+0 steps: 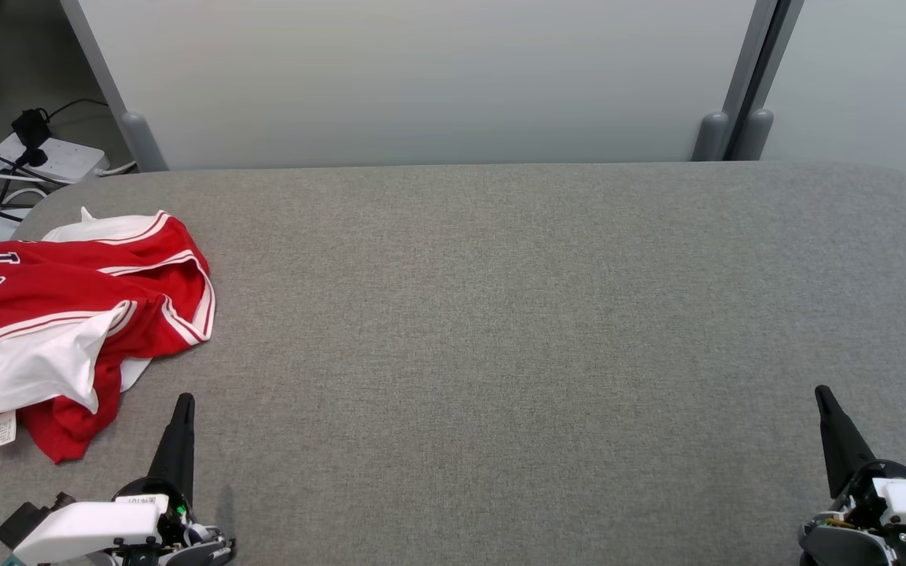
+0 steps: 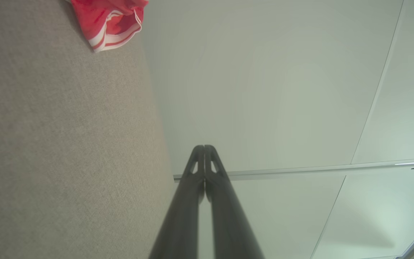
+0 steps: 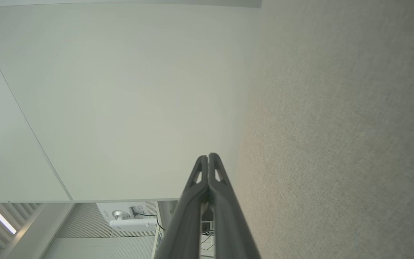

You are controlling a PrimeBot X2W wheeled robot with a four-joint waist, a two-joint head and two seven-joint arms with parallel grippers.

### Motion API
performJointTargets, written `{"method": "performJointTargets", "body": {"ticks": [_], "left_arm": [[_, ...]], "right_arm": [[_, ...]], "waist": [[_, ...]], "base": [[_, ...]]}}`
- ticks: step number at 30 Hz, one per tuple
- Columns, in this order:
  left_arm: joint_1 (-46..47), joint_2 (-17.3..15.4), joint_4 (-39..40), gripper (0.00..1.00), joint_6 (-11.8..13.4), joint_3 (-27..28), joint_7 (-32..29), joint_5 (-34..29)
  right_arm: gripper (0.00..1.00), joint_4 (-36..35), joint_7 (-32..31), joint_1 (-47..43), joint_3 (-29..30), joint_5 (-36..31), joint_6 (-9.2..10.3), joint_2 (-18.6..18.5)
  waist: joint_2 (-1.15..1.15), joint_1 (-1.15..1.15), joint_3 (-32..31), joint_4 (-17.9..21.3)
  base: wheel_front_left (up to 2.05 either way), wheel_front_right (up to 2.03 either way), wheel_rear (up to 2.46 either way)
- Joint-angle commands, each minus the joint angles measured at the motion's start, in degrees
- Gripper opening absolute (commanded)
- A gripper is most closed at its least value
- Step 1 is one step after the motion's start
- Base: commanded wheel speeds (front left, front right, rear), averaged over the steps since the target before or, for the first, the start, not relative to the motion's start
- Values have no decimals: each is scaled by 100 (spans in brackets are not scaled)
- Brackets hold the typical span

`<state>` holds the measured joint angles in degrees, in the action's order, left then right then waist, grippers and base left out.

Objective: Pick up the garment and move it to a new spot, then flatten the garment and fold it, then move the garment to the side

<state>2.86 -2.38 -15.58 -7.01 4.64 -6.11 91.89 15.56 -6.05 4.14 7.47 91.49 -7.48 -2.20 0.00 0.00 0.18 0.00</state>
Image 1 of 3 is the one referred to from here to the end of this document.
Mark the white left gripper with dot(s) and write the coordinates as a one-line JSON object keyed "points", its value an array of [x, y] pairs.
{"points": [[91, 527]]}

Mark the red shorts white stripe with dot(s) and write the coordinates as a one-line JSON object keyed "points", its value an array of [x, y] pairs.
{"points": [[68, 436]]}

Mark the red Bulls jersey white sleeves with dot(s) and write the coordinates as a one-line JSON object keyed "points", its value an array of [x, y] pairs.
{"points": [[52, 275]]}

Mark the white power strip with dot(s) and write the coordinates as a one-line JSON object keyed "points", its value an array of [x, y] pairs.
{"points": [[68, 157]]}

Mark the black plug adapter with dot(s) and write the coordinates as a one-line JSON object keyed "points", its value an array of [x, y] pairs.
{"points": [[30, 130]]}

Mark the narrow white partition panel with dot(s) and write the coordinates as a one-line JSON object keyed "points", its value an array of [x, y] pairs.
{"points": [[870, 79]]}

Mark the wide white partition panel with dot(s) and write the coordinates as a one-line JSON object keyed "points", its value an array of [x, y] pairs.
{"points": [[421, 79]]}

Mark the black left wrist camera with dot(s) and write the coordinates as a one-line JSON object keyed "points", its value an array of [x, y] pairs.
{"points": [[24, 523]]}

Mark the grey slanted partition post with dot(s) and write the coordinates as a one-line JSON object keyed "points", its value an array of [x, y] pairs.
{"points": [[142, 141]]}

